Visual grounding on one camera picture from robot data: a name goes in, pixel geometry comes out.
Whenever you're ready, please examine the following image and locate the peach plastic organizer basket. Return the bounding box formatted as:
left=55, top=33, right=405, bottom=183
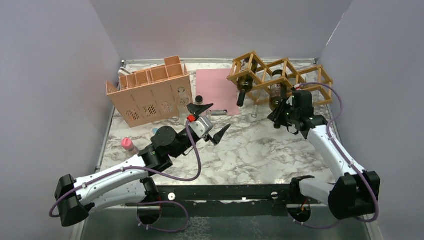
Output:
left=106, top=55, right=193, bottom=128

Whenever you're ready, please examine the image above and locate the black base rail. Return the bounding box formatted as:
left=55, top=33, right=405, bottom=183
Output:
left=138, top=184, right=317, bottom=218

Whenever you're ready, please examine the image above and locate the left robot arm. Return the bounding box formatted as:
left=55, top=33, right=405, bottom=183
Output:
left=49, top=103, right=230, bottom=227

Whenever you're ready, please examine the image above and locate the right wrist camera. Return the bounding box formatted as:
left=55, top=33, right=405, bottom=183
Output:
left=291, top=84, right=304, bottom=92

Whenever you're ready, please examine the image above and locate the light blue toy package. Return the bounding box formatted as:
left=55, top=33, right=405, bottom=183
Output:
left=149, top=127, right=158, bottom=138

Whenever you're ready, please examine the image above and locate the dark bottle black cap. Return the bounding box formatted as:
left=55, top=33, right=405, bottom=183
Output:
left=236, top=75, right=253, bottom=107

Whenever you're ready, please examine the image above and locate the large clear glass jar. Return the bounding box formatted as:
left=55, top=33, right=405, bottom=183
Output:
left=194, top=95, right=212, bottom=120

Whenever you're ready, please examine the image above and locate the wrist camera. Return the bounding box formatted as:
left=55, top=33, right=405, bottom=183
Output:
left=291, top=84, right=304, bottom=92
left=189, top=116, right=214, bottom=138

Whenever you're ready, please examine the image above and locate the wooden wine rack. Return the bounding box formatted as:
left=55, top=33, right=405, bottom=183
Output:
left=227, top=51, right=334, bottom=107

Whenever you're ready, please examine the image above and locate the white item behind basket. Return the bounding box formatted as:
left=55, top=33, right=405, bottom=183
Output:
left=118, top=67, right=133, bottom=77

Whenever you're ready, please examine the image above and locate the pink clipboard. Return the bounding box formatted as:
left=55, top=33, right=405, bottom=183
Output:
left=195, top=68, right=240, bottom=116

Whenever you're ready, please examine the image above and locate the dark bottle silver neck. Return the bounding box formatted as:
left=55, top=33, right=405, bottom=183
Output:
left=269, top=82, right=288, bottom=129

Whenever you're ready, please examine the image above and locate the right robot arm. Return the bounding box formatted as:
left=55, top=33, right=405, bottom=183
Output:
left=268, top=90, right=381, bottom=220

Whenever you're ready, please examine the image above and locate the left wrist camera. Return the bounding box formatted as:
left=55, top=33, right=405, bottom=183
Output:
left=189, top=116, right=214, bottom=138

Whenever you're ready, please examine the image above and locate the pink capped small bottle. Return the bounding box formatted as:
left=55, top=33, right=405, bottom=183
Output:
left=121, top=137, right=140, bottom=157

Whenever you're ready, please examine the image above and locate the clear glass bottle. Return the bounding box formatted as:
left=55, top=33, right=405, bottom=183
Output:
left=178, top=87, right=191, bottom=126

